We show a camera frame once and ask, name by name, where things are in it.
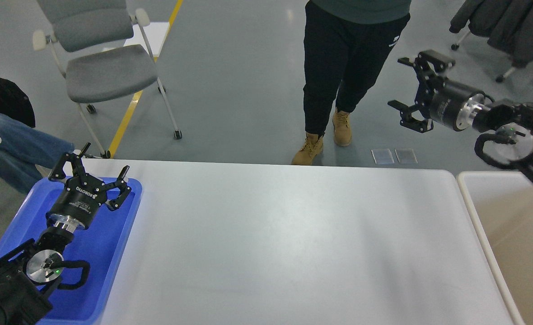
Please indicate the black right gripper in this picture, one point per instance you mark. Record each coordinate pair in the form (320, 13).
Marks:
(439, 99)

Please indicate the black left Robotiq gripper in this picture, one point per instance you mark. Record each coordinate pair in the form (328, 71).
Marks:
(77, 201)

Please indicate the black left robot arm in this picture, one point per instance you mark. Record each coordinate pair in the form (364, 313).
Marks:
(35, 269)

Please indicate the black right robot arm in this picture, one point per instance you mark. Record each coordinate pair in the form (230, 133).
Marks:
(505, 127)

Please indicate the right metal floor plate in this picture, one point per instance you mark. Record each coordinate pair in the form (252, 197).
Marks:
(406, 156)

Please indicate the metal floor plate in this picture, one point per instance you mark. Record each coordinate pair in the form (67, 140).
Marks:
(406, 156)
(382, 156)

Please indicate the blue plastic tray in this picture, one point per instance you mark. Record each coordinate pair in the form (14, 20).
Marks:
(102, 245)

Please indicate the left metal floor plate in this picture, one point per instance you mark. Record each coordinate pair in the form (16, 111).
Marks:
(382, 156)

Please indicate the standing person black trousers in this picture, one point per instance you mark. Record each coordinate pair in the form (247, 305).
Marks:
(346, 43)

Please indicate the seated person in jeans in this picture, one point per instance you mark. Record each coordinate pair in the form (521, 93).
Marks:
(23, 148)

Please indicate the chair with dark coats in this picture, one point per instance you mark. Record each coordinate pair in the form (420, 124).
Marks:
(506, 24)

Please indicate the grey office chair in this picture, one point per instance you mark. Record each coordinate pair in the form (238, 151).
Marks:
(107, 75)

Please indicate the white floor board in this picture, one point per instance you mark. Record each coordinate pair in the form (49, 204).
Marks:
(156, 33)

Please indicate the beige plastic bin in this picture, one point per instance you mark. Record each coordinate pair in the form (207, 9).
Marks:
(501, 208)

